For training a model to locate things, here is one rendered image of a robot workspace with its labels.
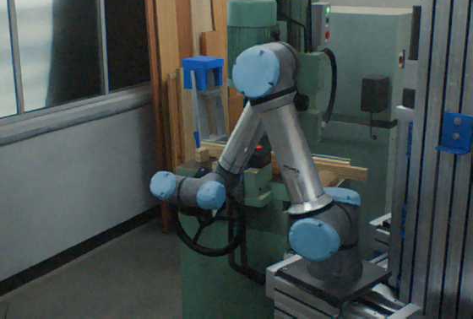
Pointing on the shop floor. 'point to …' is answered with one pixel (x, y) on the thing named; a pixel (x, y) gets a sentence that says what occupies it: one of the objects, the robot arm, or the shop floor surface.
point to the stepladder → (201, 65)
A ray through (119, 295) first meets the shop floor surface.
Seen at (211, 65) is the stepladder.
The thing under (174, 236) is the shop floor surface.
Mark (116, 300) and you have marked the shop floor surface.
